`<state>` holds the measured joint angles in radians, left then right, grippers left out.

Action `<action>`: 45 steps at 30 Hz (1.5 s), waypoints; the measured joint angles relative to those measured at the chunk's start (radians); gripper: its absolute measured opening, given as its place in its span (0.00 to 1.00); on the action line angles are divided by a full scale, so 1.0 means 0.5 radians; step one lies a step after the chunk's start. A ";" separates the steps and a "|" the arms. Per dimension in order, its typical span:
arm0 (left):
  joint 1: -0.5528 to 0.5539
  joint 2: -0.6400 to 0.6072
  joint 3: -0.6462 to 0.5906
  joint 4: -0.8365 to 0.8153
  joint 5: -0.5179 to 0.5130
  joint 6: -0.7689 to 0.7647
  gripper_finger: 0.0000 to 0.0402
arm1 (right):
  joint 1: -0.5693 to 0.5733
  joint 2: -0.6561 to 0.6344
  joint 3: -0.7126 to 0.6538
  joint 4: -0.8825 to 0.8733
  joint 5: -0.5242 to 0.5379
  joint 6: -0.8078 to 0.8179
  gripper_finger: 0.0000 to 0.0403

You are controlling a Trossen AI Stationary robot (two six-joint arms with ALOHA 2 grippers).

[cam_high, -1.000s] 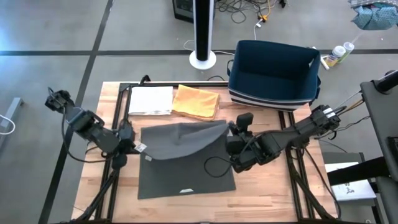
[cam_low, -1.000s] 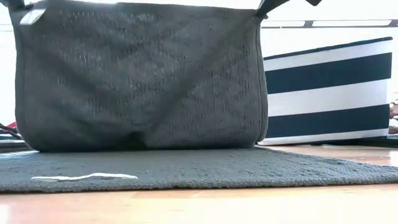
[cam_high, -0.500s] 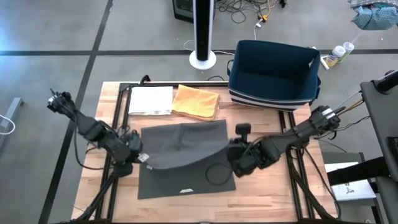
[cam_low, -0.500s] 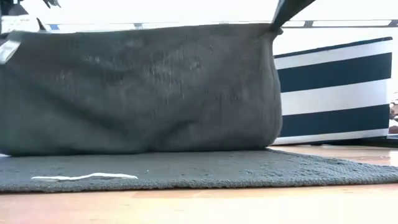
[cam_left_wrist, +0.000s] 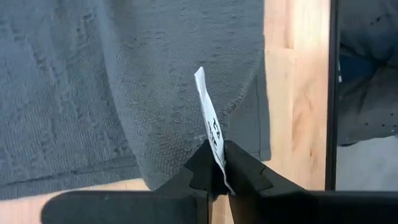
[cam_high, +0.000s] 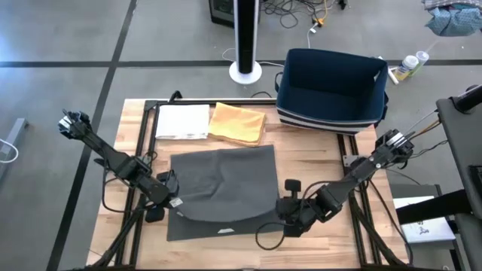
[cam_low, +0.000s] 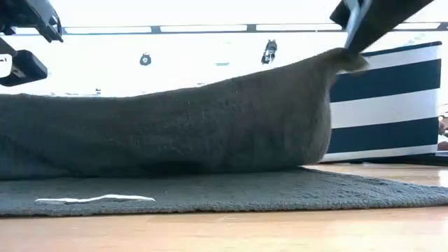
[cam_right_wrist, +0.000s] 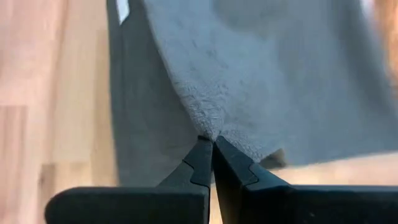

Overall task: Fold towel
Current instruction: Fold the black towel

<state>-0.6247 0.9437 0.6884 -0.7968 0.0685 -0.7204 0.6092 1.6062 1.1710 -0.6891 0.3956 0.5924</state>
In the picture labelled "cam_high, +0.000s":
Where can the blue crumpled cloth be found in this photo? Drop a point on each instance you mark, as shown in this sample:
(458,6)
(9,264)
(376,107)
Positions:
(453,22)

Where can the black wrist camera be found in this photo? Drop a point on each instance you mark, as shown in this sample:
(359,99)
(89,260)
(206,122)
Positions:
(292,185)
(154,214)

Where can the navy white striped fabric basket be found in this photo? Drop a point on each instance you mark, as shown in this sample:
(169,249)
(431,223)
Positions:
(331,83)

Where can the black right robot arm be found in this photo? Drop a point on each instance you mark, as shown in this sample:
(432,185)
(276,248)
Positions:
(361,173)

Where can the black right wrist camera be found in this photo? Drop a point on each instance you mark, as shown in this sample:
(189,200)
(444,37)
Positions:
(292,185)

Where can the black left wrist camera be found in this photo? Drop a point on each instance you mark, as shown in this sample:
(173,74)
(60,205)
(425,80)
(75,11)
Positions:
(154,214)

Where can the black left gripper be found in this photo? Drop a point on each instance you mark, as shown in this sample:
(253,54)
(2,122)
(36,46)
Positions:
(169,186)

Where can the white black tower fan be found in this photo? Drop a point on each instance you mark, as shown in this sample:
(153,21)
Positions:
(244,37)

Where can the white plastic stick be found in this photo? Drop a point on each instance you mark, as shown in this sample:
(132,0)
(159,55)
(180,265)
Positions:
(393,78)

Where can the white paper sheet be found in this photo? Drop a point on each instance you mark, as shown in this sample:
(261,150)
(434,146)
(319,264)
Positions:
(425,222)

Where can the dark grey desk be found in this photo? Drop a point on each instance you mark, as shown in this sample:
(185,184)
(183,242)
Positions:
(463,143)

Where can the grey towel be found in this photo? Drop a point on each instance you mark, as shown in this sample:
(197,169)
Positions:
(226,184)

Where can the black floor box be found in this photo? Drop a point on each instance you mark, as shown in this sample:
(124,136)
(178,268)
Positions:
(222,11)

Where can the yellow towel with white tags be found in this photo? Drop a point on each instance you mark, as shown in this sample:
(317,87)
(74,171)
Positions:
(237,124)

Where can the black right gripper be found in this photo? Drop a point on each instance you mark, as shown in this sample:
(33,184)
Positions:
(297,214)

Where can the grey metal stand leg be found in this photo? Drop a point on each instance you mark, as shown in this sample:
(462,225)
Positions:
(17,130)

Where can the black aluminium table frame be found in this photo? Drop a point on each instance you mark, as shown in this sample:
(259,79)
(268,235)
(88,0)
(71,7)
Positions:
(152,113)

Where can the white checked towel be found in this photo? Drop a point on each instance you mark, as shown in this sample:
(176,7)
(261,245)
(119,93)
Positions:
(182,122)

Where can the white wipes container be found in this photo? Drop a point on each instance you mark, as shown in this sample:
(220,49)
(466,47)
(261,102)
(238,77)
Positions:
(406,67)

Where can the clear plastic container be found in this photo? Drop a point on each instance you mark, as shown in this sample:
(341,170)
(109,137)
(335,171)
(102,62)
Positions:
(421,57)

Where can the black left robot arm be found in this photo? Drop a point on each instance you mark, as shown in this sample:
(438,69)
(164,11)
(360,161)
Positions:
(113,158)

